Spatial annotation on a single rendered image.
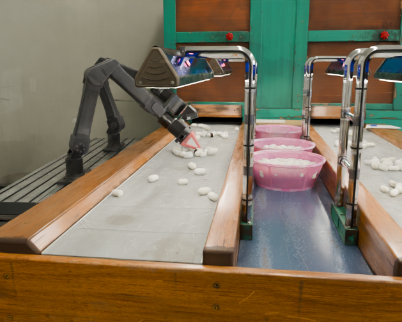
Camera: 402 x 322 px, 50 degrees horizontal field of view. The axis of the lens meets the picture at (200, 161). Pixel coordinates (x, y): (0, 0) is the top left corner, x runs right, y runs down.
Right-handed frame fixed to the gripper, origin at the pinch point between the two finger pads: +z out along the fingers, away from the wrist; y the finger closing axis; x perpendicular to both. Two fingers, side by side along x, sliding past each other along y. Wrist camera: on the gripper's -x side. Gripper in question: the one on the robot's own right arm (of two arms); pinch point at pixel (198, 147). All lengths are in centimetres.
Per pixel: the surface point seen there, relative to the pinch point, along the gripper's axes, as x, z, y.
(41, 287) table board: 16, -7, -100
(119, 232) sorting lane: 5, -2, -87
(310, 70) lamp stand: -52, 15, 26
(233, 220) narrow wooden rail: -12, 14, -83
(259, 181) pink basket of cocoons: -11.1, 22.5, -25.3
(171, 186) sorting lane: 2, 0, -50
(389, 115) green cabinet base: -67, 70, 83
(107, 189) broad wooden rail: 12, -12, -59
